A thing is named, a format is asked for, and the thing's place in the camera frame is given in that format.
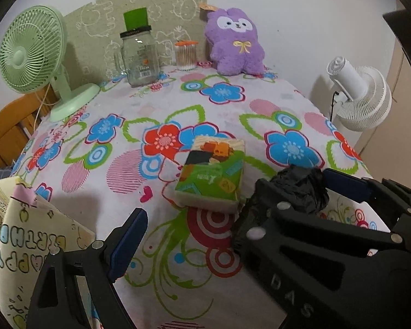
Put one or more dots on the black plastic bag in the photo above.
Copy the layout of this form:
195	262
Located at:
304	192

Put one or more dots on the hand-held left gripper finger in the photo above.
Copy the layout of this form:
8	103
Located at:
126	245

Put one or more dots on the yellow cartoon storage box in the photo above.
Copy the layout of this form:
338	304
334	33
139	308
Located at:
37	246

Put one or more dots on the beige wardrobe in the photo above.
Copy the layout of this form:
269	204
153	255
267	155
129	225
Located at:
397	116

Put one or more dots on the glass jar mug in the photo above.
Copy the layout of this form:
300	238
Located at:
140	65

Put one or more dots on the cotton swab container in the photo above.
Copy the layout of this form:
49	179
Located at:
186	56

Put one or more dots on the wooden bed headboard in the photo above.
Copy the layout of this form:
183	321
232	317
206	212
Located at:
10	123

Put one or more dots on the green cup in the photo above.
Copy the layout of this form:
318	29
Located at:
136	19

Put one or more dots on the floral tablecloth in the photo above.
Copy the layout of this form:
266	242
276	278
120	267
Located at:
123	164

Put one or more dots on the green desk fan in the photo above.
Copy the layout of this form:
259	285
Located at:
24	54

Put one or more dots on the white fan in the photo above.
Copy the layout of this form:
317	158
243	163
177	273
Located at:
363	99

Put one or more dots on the green cartoon wall sheet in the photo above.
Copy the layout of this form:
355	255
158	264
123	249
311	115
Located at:
99	17

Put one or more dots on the purple plush toy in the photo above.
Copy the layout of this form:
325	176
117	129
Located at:
234	41

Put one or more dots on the green tissue pack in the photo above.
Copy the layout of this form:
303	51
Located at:
209	174

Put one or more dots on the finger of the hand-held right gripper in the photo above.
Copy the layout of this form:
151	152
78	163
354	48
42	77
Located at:
311	246
349	185

